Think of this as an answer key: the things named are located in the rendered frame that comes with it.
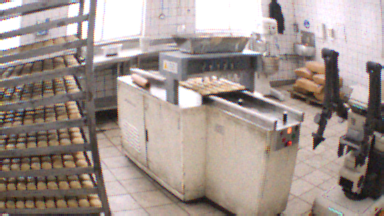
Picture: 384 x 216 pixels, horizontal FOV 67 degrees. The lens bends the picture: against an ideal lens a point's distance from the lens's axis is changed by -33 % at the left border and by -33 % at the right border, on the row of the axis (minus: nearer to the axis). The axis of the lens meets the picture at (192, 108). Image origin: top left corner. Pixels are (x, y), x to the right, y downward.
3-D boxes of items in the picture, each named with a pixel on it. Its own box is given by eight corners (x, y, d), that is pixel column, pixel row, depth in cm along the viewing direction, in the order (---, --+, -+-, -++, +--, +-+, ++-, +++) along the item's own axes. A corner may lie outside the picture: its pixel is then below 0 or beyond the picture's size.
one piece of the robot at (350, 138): (344, 153, 233) (348, 124, 227) (367, 163, 210) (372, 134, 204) (333, 159, 225) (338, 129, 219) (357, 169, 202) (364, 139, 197)
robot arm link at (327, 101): (335, 51, 204) (324, 48, 213) (331, 51, 201) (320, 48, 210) (333, 117, 216) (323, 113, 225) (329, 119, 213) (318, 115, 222)
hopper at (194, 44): (170, 52, 305) (170, 34, 301) (231, 47, 332) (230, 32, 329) (190, 56, 281) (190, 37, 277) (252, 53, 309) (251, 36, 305)
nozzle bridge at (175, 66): (158, 97, 311) (158, 53, 302) (238, 86, 347) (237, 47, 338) (181, 108, 284) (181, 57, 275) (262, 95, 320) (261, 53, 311)
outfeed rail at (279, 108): (160, 71, 414) (160, 64, 412) (162, 70, 416) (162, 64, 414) (301, 122, 249) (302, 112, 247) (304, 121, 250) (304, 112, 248)
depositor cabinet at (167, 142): (122, 158, 412) (116, 78, 390) (181, 147, 448) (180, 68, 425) (184, 209, 307) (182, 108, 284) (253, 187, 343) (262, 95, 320)
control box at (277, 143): (272, 149, 243) (274, 128, 240) (295, 141, 255) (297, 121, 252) (275, 151, 240) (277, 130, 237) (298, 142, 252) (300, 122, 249)
